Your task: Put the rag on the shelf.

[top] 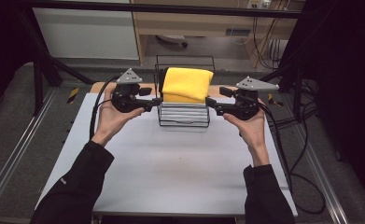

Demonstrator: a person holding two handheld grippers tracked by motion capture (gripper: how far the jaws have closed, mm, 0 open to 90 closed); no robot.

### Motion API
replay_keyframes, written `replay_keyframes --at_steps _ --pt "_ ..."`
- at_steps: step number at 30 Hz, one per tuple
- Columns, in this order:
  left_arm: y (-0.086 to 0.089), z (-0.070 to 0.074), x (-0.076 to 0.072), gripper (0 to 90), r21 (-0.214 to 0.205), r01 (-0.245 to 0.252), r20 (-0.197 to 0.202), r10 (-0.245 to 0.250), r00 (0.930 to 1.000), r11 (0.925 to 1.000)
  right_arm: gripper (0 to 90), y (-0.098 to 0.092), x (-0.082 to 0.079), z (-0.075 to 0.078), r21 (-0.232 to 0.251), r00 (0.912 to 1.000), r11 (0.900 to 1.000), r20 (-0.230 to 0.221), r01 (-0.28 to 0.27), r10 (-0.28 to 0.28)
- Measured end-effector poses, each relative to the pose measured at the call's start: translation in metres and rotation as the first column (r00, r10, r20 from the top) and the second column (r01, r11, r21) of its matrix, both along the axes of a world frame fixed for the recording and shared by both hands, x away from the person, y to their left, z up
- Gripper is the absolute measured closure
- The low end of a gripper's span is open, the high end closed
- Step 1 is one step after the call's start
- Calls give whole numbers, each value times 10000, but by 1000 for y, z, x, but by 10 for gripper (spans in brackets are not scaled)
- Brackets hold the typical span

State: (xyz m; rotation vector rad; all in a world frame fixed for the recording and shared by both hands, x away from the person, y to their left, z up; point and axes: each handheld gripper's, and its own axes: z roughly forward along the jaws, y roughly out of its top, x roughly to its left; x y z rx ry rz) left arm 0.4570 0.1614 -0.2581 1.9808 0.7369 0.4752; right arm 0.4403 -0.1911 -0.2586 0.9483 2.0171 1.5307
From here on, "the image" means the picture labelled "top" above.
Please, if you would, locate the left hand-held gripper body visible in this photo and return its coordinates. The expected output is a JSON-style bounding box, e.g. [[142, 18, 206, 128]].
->
[[111, 68, 147, 114]]

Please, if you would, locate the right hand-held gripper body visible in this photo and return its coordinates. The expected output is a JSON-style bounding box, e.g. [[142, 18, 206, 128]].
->
[[223, 76, 280, 121]]

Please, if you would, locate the person's left hand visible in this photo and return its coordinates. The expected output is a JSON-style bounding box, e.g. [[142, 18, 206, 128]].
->
[[91, 86, 147, 147]]

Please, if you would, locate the person's right hand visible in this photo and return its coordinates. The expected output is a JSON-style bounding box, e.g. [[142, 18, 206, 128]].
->
[[222, 98, 271, 168]]

